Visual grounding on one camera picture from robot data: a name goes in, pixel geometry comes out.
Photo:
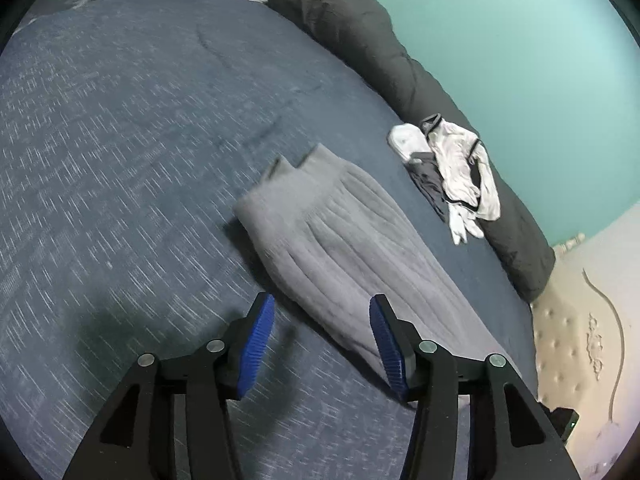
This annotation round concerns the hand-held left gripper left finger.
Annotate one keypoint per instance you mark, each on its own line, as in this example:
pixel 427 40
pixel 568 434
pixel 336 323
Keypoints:
pixel 257 345

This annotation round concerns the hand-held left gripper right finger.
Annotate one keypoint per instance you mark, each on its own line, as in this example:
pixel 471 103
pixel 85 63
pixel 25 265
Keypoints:
pixel 385 347

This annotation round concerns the grey sweatpants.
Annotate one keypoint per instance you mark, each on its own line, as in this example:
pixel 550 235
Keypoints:
pixel 340 245

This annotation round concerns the cream bed headboard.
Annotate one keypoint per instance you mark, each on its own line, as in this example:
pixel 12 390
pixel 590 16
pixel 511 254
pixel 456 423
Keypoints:
pixel 575 350

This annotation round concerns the dark grey garment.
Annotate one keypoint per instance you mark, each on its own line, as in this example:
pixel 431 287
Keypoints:
pixel 427 182

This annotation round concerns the white jacket with black trim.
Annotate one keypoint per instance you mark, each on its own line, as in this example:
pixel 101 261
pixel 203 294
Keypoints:
pixel 460 170

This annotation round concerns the blue flecked bedspread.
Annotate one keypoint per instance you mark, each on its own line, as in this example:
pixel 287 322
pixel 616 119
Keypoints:
pixel 125 160

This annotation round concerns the dark grey duvet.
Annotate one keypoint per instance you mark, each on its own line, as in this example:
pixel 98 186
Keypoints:
pixel 350 25

